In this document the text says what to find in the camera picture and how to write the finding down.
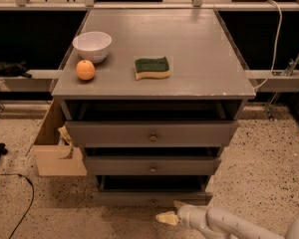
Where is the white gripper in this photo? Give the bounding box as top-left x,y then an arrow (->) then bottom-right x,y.
155,200 -> 208,231

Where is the grey bottom drawer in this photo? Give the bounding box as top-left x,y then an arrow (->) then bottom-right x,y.
96,175 -> 212,207

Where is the grey drawer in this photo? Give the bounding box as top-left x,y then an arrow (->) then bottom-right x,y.
96,175 -> 212,207
66,121 -> 238,147
85,156 -> 221,175

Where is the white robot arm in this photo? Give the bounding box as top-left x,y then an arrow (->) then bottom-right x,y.
155,201 -> 299,239

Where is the grey middle drawer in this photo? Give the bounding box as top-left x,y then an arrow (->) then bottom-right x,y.
85,156 -> 221,175

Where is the grey drawer cabinet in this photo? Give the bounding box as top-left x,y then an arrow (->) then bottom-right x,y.
49,7 -> 257,184

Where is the grey top drawer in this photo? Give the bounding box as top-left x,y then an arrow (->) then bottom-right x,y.
66,121 -> 238,147

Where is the cardboard box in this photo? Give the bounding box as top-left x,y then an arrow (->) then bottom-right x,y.
33,101 -> 87,176

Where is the green yellow sponge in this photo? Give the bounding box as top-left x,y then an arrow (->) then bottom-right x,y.
135,57 -> 170,80

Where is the orange fruit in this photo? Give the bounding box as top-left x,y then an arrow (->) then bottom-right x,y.
76,60 -> 95,81

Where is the white bowl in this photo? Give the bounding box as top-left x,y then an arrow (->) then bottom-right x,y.
72,31 -> 112,63

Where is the black floor cable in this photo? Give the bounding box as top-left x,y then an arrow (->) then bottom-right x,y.
0,172 -> 36,239

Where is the black object on rail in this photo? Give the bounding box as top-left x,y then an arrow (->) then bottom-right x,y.
0,62 -> 32,79

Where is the white hanging cable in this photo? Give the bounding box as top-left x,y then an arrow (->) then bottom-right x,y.
252,0 -> 283,92

